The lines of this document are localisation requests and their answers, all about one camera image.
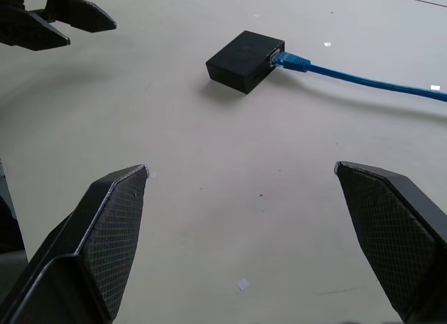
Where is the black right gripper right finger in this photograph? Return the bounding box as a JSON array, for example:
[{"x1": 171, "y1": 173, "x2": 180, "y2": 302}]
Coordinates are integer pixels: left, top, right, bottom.
[{"x1": 333, "y1": 160, "x2": 447, "y2": 324}]

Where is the small black box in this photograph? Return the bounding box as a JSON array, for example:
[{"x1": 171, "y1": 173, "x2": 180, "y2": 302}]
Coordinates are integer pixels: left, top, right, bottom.
[{"x1": 205, "y1": 30, "x2": 286, "y2": 95}]

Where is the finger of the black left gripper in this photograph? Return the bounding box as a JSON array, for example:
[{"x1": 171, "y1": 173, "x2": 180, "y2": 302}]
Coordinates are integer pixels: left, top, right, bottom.
[
  {"x1": 0, "y1": 8, "x2": 71, "y2": 52},
  {"x1": 43, "y1": 0, "x2": 117, "y2": 34}
]

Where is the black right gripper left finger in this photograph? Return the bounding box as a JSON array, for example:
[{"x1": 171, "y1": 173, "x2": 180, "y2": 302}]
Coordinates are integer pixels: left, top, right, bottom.
[{"x1": 0, "y1": 164, "x2": 150, "y2": 324}]

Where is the blue Ethernet cable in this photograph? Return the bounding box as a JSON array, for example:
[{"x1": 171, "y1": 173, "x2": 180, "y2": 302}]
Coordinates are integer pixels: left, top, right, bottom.
[{"x1": 270, "y1": 51, "x2": 447, "y2": 103}]

